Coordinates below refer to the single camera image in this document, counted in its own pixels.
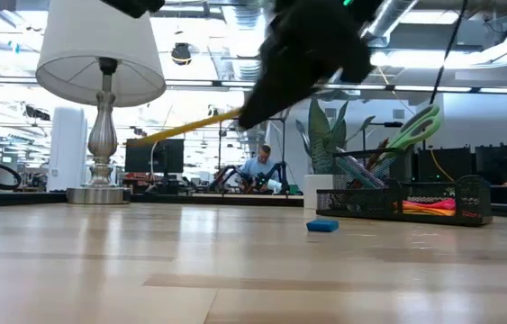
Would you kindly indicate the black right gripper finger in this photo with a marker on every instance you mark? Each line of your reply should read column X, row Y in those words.
column 275, row 94

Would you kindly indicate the yellow pencil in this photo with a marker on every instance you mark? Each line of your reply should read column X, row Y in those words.
column 181, row 129

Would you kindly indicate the teal pen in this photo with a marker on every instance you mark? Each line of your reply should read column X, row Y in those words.
column 352, row 170

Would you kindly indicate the brown pencil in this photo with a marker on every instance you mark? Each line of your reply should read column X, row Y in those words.
column 377, row 155

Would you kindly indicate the pink rainbow sticky note pad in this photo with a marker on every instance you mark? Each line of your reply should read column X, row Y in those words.
column 428, row 207

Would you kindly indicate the black mesh desk organizer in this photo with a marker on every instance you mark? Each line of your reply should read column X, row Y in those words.
column 473, row 198

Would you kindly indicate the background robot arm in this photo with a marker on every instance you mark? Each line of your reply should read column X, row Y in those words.
column 275, row 177
column 228, row 177

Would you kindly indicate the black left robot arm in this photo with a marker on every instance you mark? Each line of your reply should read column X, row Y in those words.
column 136, row 6

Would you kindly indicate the snake plant in white pot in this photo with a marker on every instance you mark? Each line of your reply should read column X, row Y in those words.
column 325, row 144

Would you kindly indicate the person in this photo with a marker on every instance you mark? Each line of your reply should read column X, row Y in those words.
column 257, row 168

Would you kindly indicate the black ceiling spotlight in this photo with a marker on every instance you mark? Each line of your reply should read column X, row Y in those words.
column 181, row 54

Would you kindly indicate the black monitor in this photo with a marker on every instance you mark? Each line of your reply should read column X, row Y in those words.
column 154, row 155

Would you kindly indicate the blue eraser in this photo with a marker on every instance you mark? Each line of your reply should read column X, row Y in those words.
column 323, row 225

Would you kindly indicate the white shade table lamp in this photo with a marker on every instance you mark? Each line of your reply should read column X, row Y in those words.
column 100, row 45

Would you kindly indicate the black equipment case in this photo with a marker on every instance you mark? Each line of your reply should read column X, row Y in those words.
column 451, row 164
column 505, row 164

